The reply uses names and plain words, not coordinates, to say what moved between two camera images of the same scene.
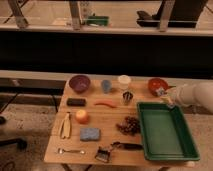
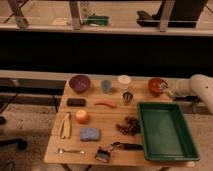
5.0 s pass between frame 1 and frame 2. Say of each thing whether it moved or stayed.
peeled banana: stayed
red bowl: stayed
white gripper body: moved
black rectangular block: stayed
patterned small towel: moved
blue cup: stayed
